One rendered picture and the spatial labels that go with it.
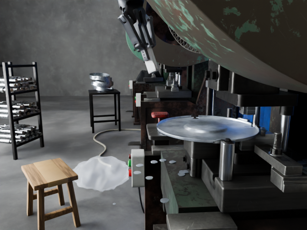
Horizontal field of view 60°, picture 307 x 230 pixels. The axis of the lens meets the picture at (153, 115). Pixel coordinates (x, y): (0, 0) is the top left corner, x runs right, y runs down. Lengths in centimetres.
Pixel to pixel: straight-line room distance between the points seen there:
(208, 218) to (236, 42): 43
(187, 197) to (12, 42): 752
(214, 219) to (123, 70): 685
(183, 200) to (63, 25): 712
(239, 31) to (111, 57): 710
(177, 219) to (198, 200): 9
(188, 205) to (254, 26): 46
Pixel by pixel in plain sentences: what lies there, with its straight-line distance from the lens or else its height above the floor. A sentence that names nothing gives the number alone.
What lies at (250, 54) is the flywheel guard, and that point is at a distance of 30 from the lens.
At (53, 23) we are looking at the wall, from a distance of 767.
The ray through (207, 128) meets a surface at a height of 79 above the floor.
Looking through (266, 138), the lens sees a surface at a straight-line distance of 78.
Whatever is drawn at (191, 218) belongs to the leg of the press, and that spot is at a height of 64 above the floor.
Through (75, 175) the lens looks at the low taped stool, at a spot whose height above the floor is 33.
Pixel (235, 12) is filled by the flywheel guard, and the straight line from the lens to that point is 29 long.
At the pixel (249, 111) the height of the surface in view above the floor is 83.
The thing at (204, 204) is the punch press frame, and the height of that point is 65.
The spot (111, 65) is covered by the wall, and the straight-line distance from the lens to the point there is 737.
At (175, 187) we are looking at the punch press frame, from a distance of 73.
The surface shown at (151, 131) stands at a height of 78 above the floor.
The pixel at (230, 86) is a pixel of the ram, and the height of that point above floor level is 91.
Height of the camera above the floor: 98
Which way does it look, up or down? 12 degrees down
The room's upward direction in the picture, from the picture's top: straight up
